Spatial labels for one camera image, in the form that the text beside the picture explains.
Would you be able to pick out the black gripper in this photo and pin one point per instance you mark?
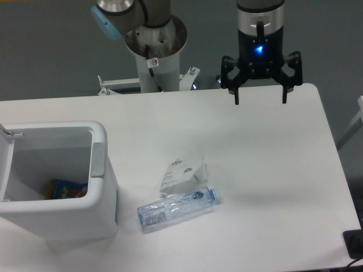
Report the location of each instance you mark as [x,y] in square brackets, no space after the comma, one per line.
[259,59]

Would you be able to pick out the clear plastic bottle blue cap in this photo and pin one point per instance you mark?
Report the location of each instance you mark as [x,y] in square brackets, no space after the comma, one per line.
[178,208]

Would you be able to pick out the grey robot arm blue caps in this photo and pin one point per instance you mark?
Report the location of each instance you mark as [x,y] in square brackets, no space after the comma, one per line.
[117,18]

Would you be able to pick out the white trash can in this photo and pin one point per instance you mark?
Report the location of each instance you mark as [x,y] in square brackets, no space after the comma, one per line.
[33,154]

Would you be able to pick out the black device at table corner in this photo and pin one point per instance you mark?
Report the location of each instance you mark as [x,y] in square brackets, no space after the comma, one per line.
[353,242]

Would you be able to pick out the colourful snack wrapper in bin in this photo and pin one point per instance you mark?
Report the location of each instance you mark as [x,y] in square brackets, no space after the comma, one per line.
[62,189]

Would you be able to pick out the white metal base bracket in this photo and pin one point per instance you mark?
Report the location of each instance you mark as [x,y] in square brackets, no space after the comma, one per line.
[193,79]

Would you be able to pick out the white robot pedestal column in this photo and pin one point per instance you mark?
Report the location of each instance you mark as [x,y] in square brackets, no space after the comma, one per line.
[157,51]

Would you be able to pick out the white frame at right edge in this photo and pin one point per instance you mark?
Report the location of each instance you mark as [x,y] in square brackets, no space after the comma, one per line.
[352,128]

